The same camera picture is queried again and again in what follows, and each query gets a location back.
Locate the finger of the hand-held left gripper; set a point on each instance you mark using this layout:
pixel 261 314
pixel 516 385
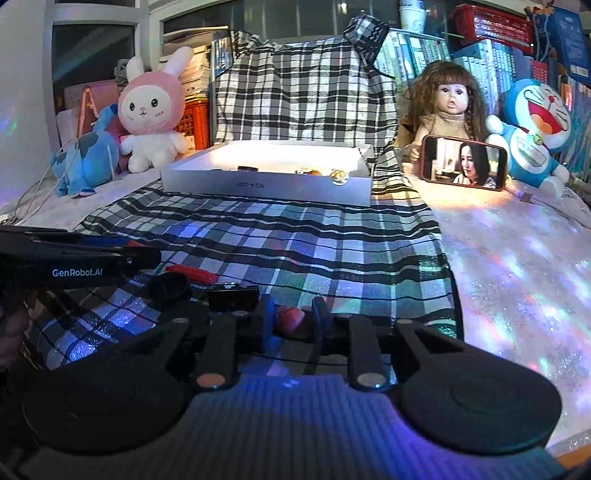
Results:
pixel 69 241
pixel 141 261

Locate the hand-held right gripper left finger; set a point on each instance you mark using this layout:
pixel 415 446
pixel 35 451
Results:
pixel 265 318

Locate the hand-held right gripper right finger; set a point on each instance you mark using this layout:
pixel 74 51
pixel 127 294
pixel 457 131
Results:
pixel 322 321

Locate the small pink red toy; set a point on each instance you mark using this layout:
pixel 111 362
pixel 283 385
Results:
pixel 289 319

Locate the small black rectangular box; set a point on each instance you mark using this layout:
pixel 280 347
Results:
pixel 231 297

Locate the black round disc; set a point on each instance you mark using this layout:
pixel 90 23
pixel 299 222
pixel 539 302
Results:
pixel 170 290

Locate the red plastic stick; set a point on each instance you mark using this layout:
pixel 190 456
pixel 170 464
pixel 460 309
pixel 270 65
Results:
pixel 191 273

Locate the white shallow cardboard box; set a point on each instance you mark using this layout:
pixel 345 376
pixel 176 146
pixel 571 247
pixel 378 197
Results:
pixel 277 189

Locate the small gold round item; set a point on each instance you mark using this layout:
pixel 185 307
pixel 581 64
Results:
pixel 339 176

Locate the small orange round item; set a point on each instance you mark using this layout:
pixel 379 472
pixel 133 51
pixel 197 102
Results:
pixel 315 172

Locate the person's left hand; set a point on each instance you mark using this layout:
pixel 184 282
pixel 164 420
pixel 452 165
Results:
pixel 13 332

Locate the black white plaid cloth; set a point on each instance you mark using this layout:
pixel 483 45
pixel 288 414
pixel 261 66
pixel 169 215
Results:
pixel 300 240

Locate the blue long-eared plush toy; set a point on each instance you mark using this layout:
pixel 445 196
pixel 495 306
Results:
pixel 87 157

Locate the red plastic crate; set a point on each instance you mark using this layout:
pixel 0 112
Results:
pixel 196 124

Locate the pink toy house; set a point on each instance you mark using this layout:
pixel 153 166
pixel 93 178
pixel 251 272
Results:
pixel 92 92

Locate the pink white bunny plush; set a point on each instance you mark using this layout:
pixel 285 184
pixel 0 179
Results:
pixel 147 106

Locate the grey knitted cloth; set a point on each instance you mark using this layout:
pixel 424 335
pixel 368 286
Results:
pixel 122 71

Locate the stack of white books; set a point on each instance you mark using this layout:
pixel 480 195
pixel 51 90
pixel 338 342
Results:
pixel 194 69

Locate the smartphone with lit screen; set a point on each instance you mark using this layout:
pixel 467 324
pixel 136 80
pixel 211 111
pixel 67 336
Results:
pixel 461 161

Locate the row of upright blue books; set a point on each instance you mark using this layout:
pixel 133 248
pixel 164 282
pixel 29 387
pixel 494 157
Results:
pixel 221 57

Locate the brown-haired doll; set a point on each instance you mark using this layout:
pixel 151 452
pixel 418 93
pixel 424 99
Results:
pixel 450 97

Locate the row of teal books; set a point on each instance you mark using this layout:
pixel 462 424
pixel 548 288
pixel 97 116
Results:
pixel 406 55

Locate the blue robot cat plush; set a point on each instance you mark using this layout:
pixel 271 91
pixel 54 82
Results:
pixel 531 115

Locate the row of light blue books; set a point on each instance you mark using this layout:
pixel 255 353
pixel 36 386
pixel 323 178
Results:
pixel 498 64

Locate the red plastic basket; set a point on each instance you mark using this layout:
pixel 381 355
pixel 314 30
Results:
pixel 491 23

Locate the blue gift box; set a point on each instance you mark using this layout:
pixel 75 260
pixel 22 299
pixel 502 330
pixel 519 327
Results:
pixel 565 41

